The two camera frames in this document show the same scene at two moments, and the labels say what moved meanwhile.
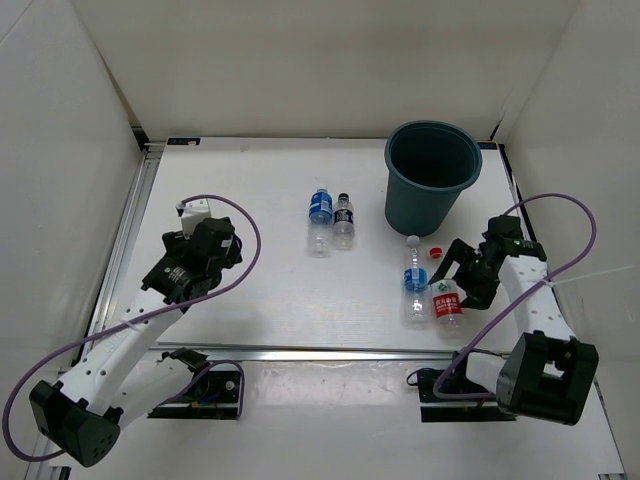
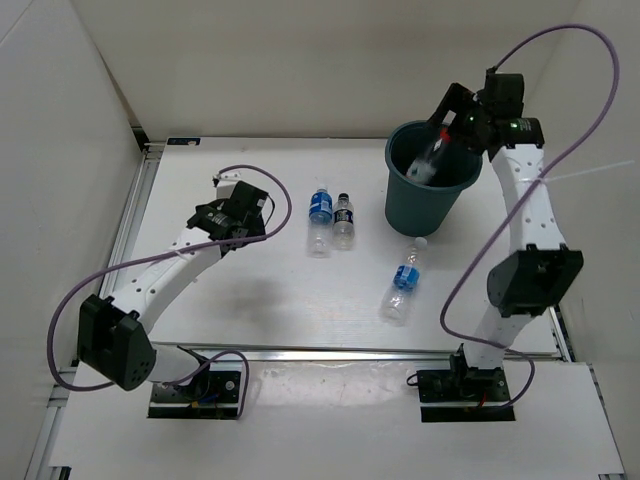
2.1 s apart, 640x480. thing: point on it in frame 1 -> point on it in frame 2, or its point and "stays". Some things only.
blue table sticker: (183, 141) stays
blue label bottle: (416, 295) -> (406, 279)
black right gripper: (478, 296) -> (455, 99)
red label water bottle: (447, 309) -> (423, 169)
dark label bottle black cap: (343, 229) stays
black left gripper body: (174, 242) -> (256, 230)
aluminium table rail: (114, 268) stays
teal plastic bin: (427, 164) stays
